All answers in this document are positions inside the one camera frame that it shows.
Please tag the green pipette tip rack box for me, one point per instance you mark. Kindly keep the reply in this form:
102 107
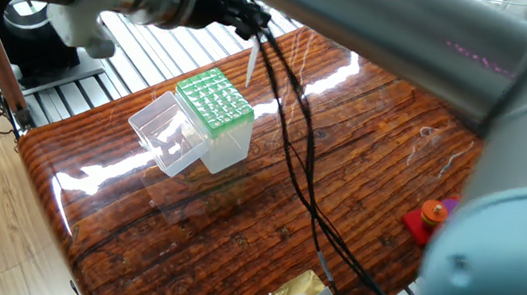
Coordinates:
216 101

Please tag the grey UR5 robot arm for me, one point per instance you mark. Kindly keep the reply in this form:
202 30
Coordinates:
407 44

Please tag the clear plastic box lid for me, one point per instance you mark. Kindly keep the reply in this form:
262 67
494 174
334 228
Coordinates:
166 135

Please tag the glossy wood-grain board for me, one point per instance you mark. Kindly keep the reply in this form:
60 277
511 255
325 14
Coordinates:
261 207

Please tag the white wrist adapter box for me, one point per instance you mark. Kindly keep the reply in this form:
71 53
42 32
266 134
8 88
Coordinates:
78 19

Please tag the red wooden peg toy base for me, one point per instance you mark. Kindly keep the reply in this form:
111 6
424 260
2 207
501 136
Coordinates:
416 227

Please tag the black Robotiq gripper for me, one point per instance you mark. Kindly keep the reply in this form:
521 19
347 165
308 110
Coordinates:
208 2

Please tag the clear large pipette tip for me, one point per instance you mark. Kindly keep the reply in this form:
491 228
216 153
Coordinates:
252 63

